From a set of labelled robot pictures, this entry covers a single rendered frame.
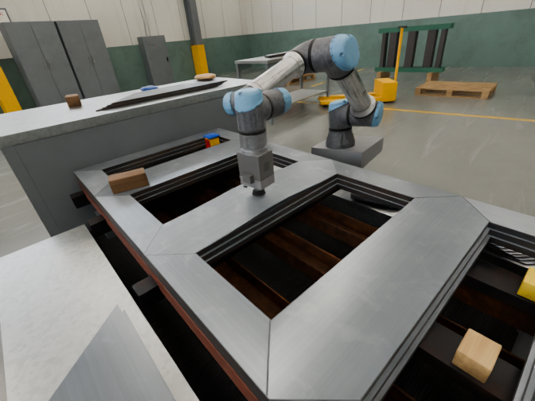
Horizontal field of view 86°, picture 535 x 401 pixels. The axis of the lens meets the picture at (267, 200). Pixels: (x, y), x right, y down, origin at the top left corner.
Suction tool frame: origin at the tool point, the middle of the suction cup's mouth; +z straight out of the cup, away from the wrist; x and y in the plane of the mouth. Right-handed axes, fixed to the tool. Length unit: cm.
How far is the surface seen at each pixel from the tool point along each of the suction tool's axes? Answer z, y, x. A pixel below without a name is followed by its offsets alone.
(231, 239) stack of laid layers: 1.5, 6.8, -19.4
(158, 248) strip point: -0.1, -4.4, -33.3
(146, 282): 8.4, -6.3, -38.2
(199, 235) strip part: -0.2, 0.3, -24.2
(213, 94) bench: -17, -74, 51
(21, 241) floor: 86, -225, -47
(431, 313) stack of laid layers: 2, 53, -14
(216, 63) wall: 48, -915, 793
